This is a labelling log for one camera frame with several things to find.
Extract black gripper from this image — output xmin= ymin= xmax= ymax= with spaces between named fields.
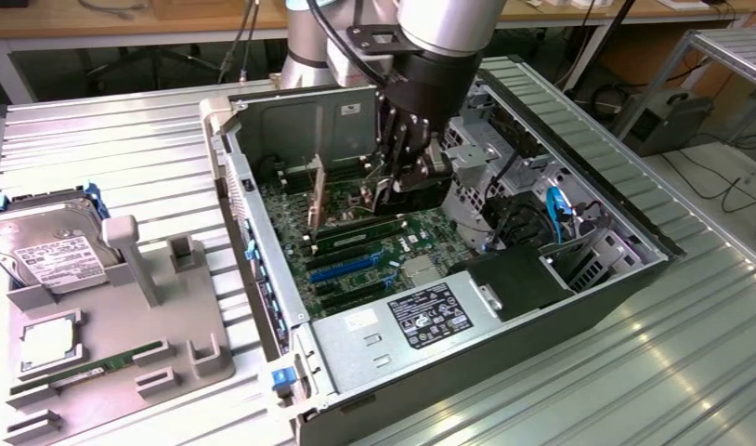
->
xmin=383 ymin=49 xmax=485 ymax=140

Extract green GPU card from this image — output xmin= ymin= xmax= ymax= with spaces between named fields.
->
xmin=305 ymin=154 xmax=449 ymax=245

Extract silver perforated drive cage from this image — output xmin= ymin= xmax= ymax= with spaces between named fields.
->
xmin=443 ymin=81 xmax=510 ymax=255

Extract black stand pole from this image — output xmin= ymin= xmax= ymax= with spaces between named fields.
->
xmin=563 ymin=0 xmax=639 ymax=92

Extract green motherboard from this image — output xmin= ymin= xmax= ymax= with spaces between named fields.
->
xmin=254 ymin=157 xmax=473 ymax=321

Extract green RAM stick with label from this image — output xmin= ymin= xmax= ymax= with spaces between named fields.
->
xmin=319 ymin=221 xmax=409 ymax=255

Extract black equipment case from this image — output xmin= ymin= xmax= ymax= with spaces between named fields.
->
xmin=617 ymin=90 xmax=715 ymax=158

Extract silver chipset heatsink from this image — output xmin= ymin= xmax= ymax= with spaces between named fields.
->
xmin=401 ymin=258 xmax=441 ymax=285

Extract black expansion slot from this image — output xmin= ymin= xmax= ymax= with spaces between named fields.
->
xmin=322 ymin=285 xmax=397 ymax=313
xmin=305 ymin=245 xmax=375 ymax=271
xmin=319 ymin=273 xmax=390 ymax=301

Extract blue expansion slot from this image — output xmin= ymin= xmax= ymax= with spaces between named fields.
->
xmin=309 ymin=256 xmax=382 ymax=285

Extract black plastic air shroud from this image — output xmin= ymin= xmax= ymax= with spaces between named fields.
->
xmin=450 ymin=244 xmax=577 ymax=322

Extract silver disk bay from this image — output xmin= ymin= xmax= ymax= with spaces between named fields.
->
xmin=538 ymin=222 xmax=659 ymax=294

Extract black stand legs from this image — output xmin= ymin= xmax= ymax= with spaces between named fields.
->
xmin=83 ymin=41 xmax=231 ymax=94

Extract black and white rating label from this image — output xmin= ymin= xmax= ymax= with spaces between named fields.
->
xmin=387 ymin=280 xmax=474 ymax=350

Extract aluminium slat table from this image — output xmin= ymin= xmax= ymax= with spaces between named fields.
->
xmin=647 ymin=27 xmax=756 ymax=122

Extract silver power supply unit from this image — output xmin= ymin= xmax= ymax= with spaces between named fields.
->
xmin=309 ymin=270 xmax=510 ymax=400

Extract black and silver PC case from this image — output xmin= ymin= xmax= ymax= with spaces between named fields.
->
xmin=199 ymin=55 xmax=687 ymax=446

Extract silver hard disk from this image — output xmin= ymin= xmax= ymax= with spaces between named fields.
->
xmin=0 ymin=194 xmax=123 ymax=298

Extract gray parts rack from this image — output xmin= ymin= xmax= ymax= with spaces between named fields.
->
xmin=0 ymin=216 xmax=241 ymax=446

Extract silver CPU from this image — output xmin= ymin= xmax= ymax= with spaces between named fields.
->
xmin=19 ymin=320 xmax=83 ymax=373

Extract wrist camera with black bracket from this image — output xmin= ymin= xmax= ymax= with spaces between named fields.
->
xmin=326 ymin=25 xmax=425 ymax=89

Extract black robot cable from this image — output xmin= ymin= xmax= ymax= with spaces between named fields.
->
xmin=307 ymin=0 xmax=397 ymax=89

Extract black wire bundle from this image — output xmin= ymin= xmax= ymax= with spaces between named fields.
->
xmin=481 ymin=190 xmax=554 ymax=247

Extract gray hanging cable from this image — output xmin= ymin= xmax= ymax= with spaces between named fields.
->
xmin=215 ymin=0 xmax=261 ymax=84

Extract blue data cable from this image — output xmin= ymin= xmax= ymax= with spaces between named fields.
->
xmin=546 ymin=185 xmax=571 ymax=245

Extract wooden desk white frame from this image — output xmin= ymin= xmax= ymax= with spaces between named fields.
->
xmin=495 ymin=0 xmax=756 ymax=89
xmin=0 ymin=0 xmax=293 ymax=106

